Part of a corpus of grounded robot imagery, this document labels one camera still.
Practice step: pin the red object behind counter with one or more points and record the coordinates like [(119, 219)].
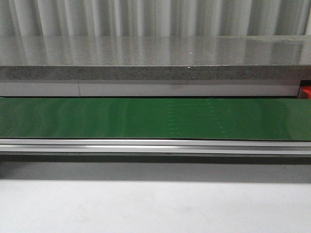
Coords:
[(305, 92)]

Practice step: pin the white pleated curtain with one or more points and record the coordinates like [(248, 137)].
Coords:
[(154, 17)]

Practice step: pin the aluminium conveyor frame rail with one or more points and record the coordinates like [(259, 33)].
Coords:
[(205, 147)]

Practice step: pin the green conveyor belt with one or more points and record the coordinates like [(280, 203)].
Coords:
[(162, 118)]

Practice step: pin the grey speckled stone counter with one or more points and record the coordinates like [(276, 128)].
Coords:
[(149, 66)]

